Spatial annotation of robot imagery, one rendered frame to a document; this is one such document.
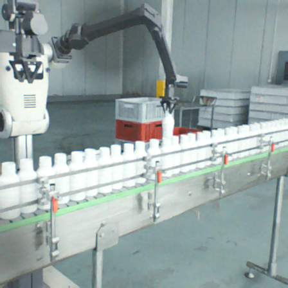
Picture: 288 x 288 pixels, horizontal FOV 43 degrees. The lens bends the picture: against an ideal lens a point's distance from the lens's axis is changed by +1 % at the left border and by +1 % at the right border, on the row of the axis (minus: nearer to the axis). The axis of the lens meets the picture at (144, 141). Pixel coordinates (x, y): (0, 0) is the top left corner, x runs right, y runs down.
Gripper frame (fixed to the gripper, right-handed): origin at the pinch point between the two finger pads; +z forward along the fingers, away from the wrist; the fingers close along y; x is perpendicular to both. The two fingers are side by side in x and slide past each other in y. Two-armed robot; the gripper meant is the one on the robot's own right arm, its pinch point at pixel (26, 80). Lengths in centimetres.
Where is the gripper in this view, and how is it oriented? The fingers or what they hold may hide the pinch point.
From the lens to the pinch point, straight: 132.3
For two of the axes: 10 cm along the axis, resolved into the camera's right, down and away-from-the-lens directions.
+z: -0.4, 9.8, 1.9
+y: 7.0, 1.7, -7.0
